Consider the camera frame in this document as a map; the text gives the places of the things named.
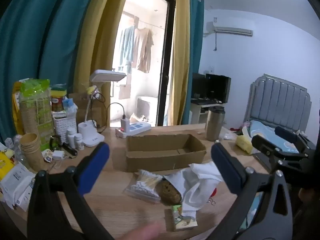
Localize black door frame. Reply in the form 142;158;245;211
155;0;177;127

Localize teal curtain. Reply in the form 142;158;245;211
189;0;205;85
0;0;100;140

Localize white pill bottle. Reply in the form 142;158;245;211
66;128;77;147
74;133;84;151

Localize yellow tissue pack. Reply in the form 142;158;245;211
235;127;255;154

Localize white desk lamp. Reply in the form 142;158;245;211
78;69;127;147

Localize white computer desk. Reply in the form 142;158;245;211
190;99;225;124

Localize yellow snack packet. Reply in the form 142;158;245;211
0;150;17;180

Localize stack of paper cups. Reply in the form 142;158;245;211
19;133;46;172

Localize small patterned box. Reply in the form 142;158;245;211
164;204;198;232

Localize brown teddy bear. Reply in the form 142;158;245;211
156;179;182;205

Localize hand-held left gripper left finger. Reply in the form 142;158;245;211
27;142;115;240

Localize black computer case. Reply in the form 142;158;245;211
192;73;206;100

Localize black computer monitor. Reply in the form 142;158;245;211
205;74;232;103

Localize grey bed headboard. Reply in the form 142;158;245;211
244;74;312;133

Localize white paper packets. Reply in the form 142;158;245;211
0;161;37;212

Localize black flashlight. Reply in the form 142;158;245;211
62;142;78;157

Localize black charger cable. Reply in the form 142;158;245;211
106;102;127;128

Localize white air conditioner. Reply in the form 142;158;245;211
206;21;253;37

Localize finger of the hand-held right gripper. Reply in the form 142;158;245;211
251;134;308;161
275;126;316;148

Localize white plastic basket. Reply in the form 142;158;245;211
53;116;77;145

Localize blue hanging shirt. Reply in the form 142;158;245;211
117;26;135;73

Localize white power strip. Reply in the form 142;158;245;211
115;122;152;138

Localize blue printed blanket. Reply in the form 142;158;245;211
246;120;300;153

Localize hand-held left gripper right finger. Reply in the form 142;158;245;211
211;142;293;240

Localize white plastic bag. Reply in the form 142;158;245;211
164;161;224;218

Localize bag of cotton swabs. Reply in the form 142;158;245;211
123;169;164;204

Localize steel thermos cup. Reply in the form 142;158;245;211
205;106;226;142

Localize brown hanging shirt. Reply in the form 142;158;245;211
134;27;154;73

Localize white washing machine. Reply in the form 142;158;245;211
136;97;158;120

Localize green pack of paper cups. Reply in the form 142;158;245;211
19;79;55;144

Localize yellow curtain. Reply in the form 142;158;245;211
74;0;133;128
166;0;191;127

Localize jar with yellow lid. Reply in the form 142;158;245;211
51;85;67;112

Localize cardboard box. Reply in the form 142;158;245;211
126;133;207;173

